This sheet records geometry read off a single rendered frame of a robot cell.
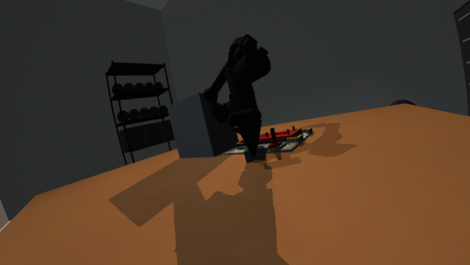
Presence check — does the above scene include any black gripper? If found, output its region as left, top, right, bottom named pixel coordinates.
left=227, top=85, right=262, bottom=156

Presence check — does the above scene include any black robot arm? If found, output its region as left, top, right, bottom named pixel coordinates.
left=201, top=34, right=271, bottom=124

